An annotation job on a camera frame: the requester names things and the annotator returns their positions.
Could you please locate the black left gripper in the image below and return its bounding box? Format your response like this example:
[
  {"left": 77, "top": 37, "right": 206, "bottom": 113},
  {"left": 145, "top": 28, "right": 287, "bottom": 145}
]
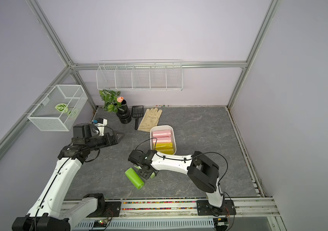
[{"left": 86, "top": 130, "right": 125, "bottom": 151}]

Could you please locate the yellow trash bag roll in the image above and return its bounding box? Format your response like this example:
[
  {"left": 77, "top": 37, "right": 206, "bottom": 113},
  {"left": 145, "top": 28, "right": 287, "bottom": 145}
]
[
  {"left": 157, "top": 148, "right": 175, "bottom": 155},
  {"left": 155, "top": 142, "right": 173, "bottom": 150}
]

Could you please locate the pink trash bag roll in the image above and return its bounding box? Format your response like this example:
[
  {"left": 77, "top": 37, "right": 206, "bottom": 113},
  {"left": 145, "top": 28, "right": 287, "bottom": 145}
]
[
  {"left": 152, "top": 137, "right": 172, "bottom": 144},
  {"left": 152, "top": 130, "right": 172, "bottom": 138}
]

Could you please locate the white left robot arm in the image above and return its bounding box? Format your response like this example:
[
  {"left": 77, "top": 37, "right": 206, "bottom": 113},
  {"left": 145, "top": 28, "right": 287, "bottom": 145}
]
[{"left": 12, "top": 118, "right": 124, "bottom": 231}]

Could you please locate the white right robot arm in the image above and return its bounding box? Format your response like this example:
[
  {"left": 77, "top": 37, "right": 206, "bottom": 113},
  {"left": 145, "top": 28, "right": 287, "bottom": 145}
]
[{"left": 127, "top": 150, "right": 236, "bottom": 217}]

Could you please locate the white plastic storage box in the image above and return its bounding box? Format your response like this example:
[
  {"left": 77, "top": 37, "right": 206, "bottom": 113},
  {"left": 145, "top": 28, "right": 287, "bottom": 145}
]
[{"left": 150, "top": 125, "right": 177, "bottom": 155}]

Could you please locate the black ceramic plant pot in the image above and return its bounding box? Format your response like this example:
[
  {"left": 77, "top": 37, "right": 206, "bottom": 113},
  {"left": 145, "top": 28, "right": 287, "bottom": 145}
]
[{"left": 116, "top": 100, "right": 131, "bottom": 124}]

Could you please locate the black slotted plastic scoop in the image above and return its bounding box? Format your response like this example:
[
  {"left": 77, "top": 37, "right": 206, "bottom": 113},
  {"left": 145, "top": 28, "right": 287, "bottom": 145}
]
[{"left": 131, "top": 105, "right": 144, "bottom": 130}]

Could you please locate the cream fabric glove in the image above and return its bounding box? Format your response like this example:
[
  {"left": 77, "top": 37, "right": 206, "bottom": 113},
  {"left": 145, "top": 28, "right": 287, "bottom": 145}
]
[{"left": 138, "top": 108, "right": 163, "bottom": 132}]

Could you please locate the green artificial plant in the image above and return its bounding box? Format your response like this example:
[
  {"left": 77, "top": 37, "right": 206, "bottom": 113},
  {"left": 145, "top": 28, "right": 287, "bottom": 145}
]
[{"left": 99, "top": 90, "right": 124, "bottom": 113}]

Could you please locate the green leaf in basket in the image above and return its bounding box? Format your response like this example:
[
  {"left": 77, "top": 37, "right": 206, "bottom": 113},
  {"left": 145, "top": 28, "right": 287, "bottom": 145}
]
[{"left": 54, "top": 103, "right": 69, "bottom": 113}]

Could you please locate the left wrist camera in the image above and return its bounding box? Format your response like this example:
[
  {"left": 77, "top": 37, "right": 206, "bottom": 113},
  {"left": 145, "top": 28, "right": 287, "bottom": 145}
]
[{"left": 92, "top": 117, "right": 108, "bottom": 136}]

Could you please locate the white wire cube basket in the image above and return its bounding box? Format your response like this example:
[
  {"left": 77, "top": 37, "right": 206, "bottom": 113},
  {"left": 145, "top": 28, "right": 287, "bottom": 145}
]
[{"left": 27, "top": 85, "right": 88, "bottom": 132}]

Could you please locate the front aluminium rail base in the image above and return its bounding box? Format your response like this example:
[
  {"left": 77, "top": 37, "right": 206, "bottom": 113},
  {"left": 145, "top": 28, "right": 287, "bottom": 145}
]
[{"left": 75, "top": 196, "right": 286, "bottom": 231}]

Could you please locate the white wire wall shelf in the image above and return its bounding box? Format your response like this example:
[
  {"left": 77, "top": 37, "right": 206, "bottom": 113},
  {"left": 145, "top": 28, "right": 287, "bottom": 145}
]
[{"left": 96, "top": 60, "right": 183, "bottom": 91}]

